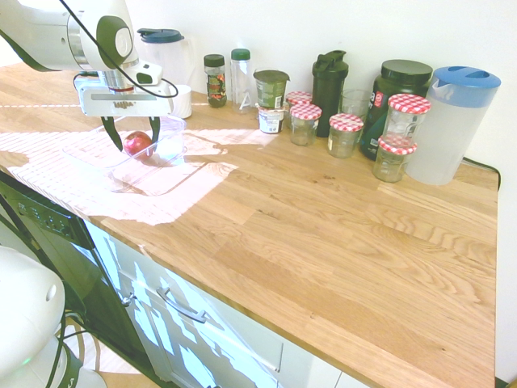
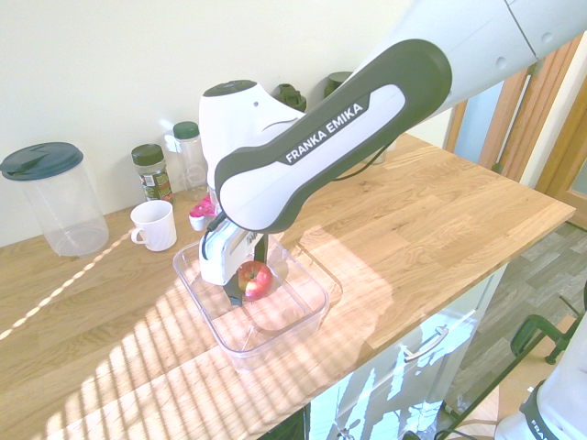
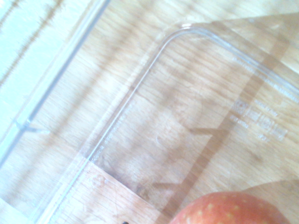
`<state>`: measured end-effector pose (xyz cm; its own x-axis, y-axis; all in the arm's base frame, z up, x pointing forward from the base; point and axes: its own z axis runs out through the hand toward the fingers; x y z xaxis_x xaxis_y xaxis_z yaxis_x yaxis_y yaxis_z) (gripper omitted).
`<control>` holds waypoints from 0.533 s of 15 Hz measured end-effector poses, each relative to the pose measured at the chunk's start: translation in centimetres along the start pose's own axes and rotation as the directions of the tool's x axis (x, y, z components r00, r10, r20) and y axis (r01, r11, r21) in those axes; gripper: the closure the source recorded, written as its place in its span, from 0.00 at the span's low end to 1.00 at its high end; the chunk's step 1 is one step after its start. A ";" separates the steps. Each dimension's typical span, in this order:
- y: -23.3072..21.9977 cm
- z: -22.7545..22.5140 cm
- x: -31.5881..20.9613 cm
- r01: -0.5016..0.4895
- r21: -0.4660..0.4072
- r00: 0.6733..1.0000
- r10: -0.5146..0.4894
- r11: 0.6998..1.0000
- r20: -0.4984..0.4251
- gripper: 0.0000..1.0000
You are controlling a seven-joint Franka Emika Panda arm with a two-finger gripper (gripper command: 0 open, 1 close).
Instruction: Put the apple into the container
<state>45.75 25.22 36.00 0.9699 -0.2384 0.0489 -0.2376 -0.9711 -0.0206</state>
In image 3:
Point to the clear plastic container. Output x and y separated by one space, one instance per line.
144 77

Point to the red apple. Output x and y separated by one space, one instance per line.
230 210

